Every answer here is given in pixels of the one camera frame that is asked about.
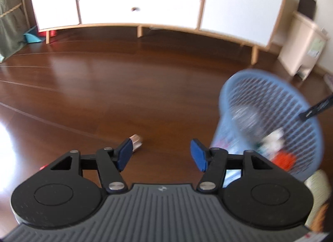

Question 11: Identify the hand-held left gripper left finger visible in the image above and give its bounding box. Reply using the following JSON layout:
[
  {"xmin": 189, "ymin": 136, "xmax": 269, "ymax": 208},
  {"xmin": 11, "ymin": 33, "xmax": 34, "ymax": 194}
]
[{"xmin": 51, "ymin": 139, "xmax": 134, "ymax": 194}]

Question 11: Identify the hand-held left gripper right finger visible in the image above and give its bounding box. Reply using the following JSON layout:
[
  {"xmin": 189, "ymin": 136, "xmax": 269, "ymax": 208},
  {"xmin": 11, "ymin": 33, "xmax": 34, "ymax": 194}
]
[{"xmin": 190, "ymin": 139, "xmax": 273, "ymax": 194}]

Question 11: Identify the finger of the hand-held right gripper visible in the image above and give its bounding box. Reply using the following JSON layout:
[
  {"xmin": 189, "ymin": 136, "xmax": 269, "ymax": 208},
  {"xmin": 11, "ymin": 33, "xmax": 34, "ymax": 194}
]
[{"xmin": 299, "ymin": 96, "xmax": 333, "ymax": 122}]

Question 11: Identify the white tissue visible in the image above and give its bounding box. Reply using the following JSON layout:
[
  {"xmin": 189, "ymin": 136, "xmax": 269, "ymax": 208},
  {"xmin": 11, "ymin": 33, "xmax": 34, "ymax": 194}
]
[{"xmin": 261, "ymin": 129, "xmax": 284, "ymax": 149}]

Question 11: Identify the orange foam net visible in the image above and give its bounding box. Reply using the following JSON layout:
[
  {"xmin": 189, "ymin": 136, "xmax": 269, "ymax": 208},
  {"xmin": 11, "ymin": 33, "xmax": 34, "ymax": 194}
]
[{"xmin": 271, "ymin": 151, "xmax": 297, "ymax": 171}]

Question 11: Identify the blue plastic mesh basket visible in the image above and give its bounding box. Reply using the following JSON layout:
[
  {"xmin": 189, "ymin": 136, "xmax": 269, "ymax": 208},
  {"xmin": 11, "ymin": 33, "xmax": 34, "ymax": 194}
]
[{"xmin": 211, "ymin": 70, "xmax": 323, "ymax": 182}]

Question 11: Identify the white green medicine box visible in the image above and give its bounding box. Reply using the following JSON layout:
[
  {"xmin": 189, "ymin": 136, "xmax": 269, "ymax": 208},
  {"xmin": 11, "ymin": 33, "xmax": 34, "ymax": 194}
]
[{"xmin": 303, "ymin": 170, "xmax": 332, "ymax": 232}]

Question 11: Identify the beige pedal trash bin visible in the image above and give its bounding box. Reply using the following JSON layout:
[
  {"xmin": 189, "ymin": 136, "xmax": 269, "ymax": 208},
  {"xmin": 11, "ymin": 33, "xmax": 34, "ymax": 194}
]
[{"xmin": 278, "ymin": 10, "xmax": 329, "ymax": 80}]

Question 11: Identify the black flat panel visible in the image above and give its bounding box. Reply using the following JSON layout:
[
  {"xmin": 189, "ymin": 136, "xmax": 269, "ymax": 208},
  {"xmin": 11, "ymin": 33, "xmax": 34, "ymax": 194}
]
[{"xmin": 297, "ymin": 0, "xmax": 317, "ymax": 20}]

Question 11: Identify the teal dustpan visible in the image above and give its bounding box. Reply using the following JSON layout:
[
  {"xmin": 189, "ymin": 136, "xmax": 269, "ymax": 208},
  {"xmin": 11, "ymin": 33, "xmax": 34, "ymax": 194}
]
[{"xmin": 23, "ymin": 26, "xmax": 43, "ymax": 43}]

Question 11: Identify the green curtain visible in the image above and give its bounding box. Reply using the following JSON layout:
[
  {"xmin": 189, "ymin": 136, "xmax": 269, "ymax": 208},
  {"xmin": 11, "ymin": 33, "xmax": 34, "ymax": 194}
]
[{"xmin": 0, "ymin": 0, "xmax": 29, "ymax": 62}]

